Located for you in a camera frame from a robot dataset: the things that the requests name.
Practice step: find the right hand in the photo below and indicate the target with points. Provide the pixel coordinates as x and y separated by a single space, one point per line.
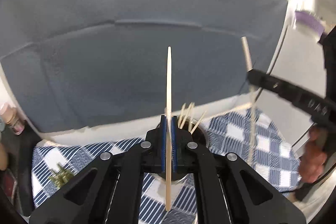
313 158

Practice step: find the blue white patterned tablecloth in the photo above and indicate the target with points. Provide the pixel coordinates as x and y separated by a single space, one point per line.
97 192

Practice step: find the grey sofa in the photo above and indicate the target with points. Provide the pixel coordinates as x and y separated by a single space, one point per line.
77 63

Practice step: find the purple box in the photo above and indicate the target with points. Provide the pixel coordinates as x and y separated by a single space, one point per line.
308 21

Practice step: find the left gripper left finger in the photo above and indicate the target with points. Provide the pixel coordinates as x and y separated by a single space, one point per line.
143 161

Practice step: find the white pot succulent plant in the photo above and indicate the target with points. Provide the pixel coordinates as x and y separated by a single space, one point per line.
61 176

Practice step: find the black utensil holder cup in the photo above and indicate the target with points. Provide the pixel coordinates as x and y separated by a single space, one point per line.
195 134

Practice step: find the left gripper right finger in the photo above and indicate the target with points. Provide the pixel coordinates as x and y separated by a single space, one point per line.
211 204

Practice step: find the wooden chopstick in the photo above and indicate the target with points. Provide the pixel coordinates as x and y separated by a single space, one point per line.
181 115
198 123
168 131
191 117
249 66
186 115

